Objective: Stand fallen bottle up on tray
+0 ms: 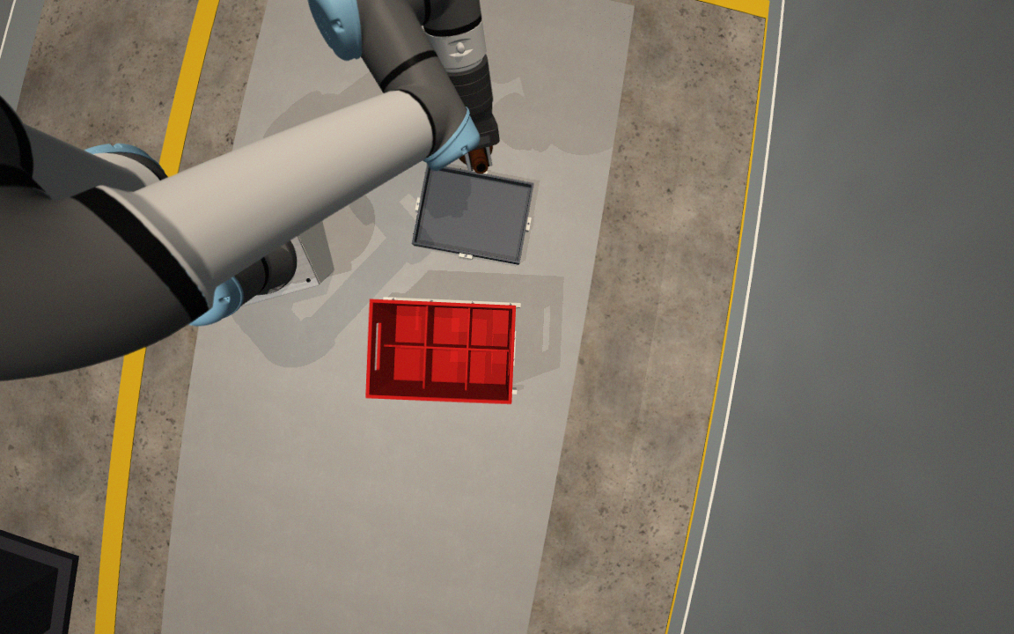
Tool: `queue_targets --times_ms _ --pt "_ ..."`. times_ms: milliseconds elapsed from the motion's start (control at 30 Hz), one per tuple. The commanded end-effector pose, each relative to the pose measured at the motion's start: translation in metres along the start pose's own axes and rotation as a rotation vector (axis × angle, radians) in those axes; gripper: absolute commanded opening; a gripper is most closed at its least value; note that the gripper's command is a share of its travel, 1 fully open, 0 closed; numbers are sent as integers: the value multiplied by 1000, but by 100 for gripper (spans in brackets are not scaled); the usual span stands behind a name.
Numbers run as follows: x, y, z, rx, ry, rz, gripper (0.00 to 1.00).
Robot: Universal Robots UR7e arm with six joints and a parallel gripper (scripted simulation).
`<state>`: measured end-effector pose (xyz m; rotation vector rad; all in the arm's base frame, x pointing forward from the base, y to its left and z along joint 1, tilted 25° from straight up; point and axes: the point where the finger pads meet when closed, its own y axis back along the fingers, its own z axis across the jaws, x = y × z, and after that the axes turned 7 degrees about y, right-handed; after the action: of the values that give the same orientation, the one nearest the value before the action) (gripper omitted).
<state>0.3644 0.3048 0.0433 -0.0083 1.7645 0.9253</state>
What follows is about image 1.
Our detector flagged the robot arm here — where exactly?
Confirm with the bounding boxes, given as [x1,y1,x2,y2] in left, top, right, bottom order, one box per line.
[0,0,481,381]

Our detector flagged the red plastic crate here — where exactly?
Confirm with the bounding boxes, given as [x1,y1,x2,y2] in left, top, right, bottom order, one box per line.
[365,299,516,404]

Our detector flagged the brown bottle with green label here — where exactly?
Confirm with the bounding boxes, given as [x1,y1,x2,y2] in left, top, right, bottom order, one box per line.
[459,146,493,173]

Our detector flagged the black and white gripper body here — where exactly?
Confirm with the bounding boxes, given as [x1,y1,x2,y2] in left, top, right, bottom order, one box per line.
[424,19,500,151]

